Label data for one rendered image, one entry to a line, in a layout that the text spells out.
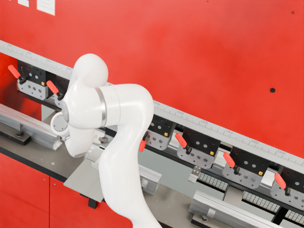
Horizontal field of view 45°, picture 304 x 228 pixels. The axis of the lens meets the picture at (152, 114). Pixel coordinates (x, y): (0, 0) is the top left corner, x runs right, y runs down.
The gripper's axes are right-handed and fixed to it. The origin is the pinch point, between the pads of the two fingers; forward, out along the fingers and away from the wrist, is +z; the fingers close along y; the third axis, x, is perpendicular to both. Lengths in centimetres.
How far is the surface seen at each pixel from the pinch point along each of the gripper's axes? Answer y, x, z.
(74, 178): 4.8, 20.0, 4.7
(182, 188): -10, 12, 160
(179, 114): -29.8, -20.9, -4.1
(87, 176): 1.0, 17.3, 8.0
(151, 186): -21.9, 11.0, 27.4
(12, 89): 89, -6, 45
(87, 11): 11, -41, -29
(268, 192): -71, -8, 52
